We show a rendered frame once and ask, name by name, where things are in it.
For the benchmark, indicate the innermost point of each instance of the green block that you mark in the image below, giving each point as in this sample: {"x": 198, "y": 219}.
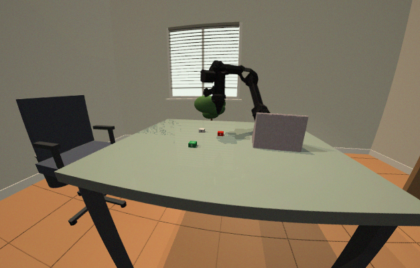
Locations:
{"x": 192, "y": 144}

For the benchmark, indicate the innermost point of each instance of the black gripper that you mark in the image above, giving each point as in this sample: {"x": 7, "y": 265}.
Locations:
{"x": 219, "y": 96}

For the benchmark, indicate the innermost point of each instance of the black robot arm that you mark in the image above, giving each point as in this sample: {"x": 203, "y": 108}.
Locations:
{"x": 216, "y": 74}

